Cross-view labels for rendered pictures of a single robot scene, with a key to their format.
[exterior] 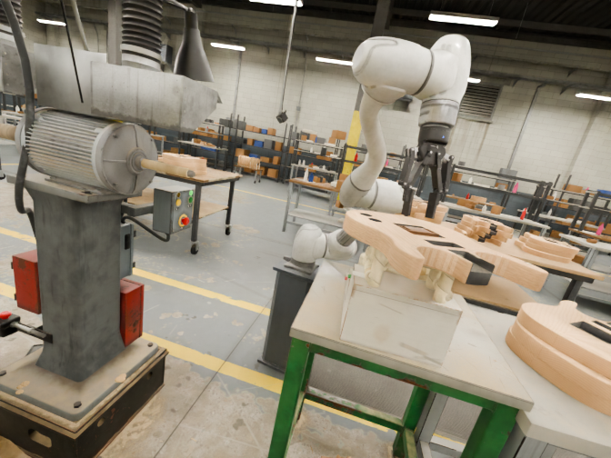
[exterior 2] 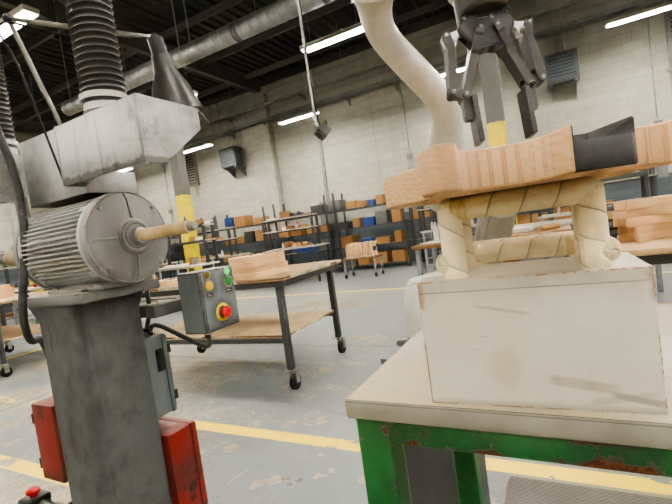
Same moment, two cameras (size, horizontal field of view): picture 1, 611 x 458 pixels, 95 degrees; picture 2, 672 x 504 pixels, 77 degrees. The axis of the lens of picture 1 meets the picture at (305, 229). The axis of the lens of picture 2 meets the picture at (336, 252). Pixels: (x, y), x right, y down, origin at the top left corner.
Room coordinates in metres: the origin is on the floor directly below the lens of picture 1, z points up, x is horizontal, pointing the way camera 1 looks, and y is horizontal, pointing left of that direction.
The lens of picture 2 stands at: (0.07, -0.23, 1.19)
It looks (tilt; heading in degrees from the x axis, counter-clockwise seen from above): 3 degrees down; 18
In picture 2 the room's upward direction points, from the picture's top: 8 degrees counter-clockwise
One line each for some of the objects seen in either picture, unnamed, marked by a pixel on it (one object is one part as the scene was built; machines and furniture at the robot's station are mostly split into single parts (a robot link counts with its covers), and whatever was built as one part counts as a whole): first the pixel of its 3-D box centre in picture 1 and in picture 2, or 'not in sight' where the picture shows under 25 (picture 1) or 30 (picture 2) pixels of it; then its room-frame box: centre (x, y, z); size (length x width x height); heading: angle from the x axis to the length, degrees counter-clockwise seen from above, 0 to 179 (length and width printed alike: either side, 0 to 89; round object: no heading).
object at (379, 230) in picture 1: (419, 240); (516, 172); (0.71, -0.30, 1.23); 0.40 x 0.35 x 0.04; 18
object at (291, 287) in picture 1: (292, 313); (441, 439); (1.65, -0.02, 0.35); 0.28 x 0.28 x 0.70; 72
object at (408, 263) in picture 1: (412, 260); (453, 170); (0.53, -0.22, 1.23); 0.09 x 0.07 x 0.04; 18
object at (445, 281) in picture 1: (445, 283); (593, 228); (0.66, -0.37, 1.15); 0.03 x 0.03 x 0.09
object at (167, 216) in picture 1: (157, 212); (190, 310); (1.26, 0.70, 0.99); 0.24 x 0.21 x 0.26; 80
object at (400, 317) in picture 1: (394, 312); (530, 327); (0.71, -0.29, 1.02); 0.27 x 0.15 x 0.17; 84
